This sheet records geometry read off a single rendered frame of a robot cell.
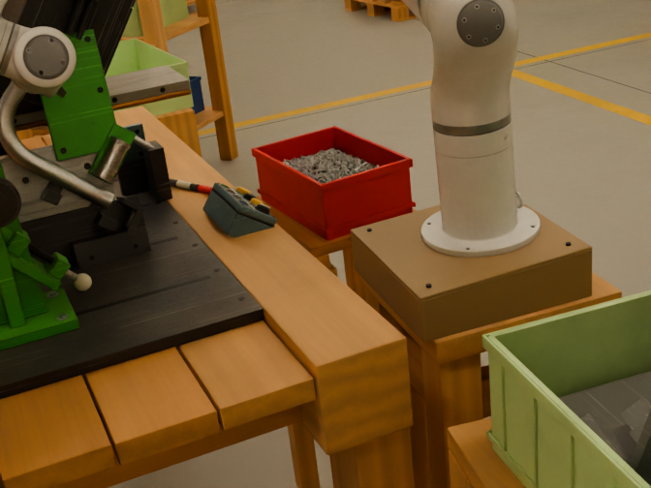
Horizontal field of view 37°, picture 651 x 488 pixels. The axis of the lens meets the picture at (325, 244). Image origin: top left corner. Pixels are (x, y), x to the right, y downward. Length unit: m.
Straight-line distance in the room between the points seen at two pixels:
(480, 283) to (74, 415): 0.60
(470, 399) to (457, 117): 0.43
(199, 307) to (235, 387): 0.22
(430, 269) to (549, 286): 0.18
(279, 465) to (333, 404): 1.32
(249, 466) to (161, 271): 1.12
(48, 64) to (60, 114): 0.35
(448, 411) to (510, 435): 0.28
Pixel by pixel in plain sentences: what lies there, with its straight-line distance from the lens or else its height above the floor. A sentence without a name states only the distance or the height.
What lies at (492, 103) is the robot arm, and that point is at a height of 1.16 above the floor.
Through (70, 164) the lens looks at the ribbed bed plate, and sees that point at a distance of 1.79.
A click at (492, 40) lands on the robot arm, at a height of 1.27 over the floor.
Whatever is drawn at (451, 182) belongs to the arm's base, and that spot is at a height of 1.04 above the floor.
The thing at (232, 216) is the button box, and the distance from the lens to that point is 1.75.
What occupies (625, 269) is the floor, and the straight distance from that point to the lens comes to 3.58.
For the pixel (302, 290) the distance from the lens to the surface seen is 1.53.
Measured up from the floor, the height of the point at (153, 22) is 0.80.
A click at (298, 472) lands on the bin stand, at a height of 0.06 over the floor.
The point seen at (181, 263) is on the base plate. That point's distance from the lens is 1.68.
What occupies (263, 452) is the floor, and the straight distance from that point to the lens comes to 2.73.
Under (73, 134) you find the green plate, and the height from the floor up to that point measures 1.11.
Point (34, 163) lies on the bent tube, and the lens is 1.73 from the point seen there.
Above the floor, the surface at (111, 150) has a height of 1.08.
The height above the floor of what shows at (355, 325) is 0.90.
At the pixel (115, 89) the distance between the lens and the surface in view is 1.94.
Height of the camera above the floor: 1.58
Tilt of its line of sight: 24 degrees down
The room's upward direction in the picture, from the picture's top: 7 degrees counter-clockwise
